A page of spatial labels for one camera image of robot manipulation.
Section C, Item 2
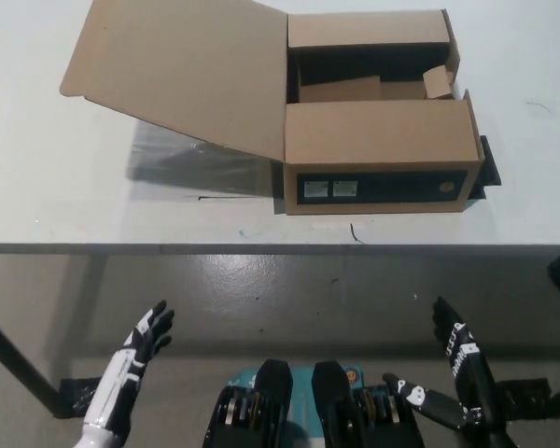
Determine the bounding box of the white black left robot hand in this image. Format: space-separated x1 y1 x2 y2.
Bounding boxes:
83 300 175 439

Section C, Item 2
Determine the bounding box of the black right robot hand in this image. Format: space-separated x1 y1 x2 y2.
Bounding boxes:
382 296 510 433

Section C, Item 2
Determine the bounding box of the brown cardboard storage box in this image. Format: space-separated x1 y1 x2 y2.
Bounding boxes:
59 0 487 217

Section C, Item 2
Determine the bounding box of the black teal robot body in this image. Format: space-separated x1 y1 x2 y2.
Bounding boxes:
207 357 426 448

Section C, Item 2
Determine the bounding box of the black floor tape patch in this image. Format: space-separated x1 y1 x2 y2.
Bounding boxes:
494 377 554 417
50 375 109 419

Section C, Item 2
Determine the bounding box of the black table leg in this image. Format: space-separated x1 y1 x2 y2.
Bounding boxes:
0 305 61 417

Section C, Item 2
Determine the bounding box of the transparent plastic sheet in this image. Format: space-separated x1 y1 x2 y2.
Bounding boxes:
127 119 275 203

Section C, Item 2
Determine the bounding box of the small folded cardboard insert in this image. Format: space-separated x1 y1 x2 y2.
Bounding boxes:
422 64 455 101

